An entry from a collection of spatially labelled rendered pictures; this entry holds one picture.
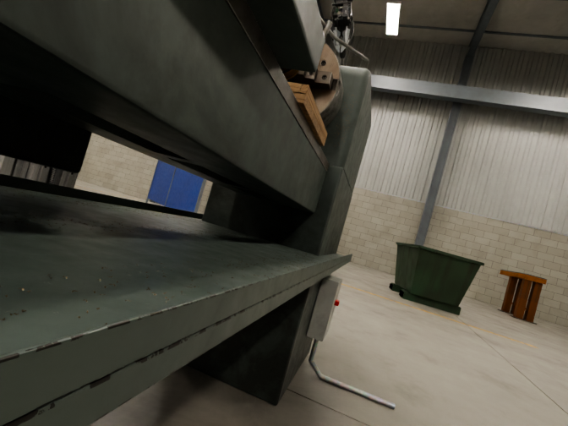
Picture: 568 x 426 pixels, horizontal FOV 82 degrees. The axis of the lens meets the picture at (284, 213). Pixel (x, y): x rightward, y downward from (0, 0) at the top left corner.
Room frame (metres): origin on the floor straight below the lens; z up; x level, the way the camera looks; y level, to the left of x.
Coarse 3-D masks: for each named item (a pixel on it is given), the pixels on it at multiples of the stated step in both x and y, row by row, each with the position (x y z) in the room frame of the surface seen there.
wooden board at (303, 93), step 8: (296, 88) 0.67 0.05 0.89; (304, 88) 0.67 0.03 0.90; (296, 96) 0.67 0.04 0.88; (304, 96) 0.66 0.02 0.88; (312, 96) 0.71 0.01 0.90; (304, 104) 0.67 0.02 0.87; (312, 104) 0.72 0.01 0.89; (304, 112) 0.72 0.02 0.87; (312, 112) 0.74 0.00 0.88; (312, 120) 0.76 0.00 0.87; (320, 120) 0.83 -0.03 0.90; (312, 128) 0.82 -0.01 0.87; (320, 128) 0.86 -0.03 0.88; (320, 136) 0.88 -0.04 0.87; (320, 144) 0.93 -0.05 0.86
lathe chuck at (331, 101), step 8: (328, 48) 1.04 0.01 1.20; (328, 56) 1.04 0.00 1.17; (320, 64) 1.05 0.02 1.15; (328, 64) 1.03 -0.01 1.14; (336, 64) 1.03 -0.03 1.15; (336, 72) 1.02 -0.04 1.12; (288, 80) 1.14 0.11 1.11; (312, 88) 1.04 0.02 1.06; (320, 96) 1.03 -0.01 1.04; (328, 96) 1.03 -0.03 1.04; (336, 96) 1.05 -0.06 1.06; (320, 104) 1.03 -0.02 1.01; (328, 104) 1.03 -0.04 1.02; (336, 104) 1.08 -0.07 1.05; (320, 112) 1.03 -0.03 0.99; (328, 112) 1.07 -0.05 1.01
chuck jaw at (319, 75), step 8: (304, 72) 0.98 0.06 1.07; (320, 72) 1.00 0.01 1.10; (328, 72) 0.99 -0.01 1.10; (304, 80) 1.01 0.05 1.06; (312, 80) 1.00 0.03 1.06; (320, 80) 1.00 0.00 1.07; (328, 80) 0.99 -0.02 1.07; (336, 80) 1.02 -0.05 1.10; (320, 88) 1.03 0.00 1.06; (328, 88) 1.02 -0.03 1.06; (336, 88) 1.04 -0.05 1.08
